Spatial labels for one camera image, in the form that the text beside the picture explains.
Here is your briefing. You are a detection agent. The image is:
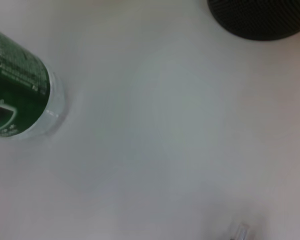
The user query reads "green label water bottle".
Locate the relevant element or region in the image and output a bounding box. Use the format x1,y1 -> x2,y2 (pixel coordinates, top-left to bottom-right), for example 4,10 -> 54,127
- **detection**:
0,26 -> 66,141

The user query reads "silver grey ballpoint pen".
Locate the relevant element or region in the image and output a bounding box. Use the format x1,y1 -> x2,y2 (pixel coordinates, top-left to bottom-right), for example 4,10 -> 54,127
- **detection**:
232,222 -> 251,240

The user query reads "black mesh pen holder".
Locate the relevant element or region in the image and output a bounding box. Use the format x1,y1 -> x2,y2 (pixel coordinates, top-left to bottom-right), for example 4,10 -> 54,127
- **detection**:
206,0 -> 300,42

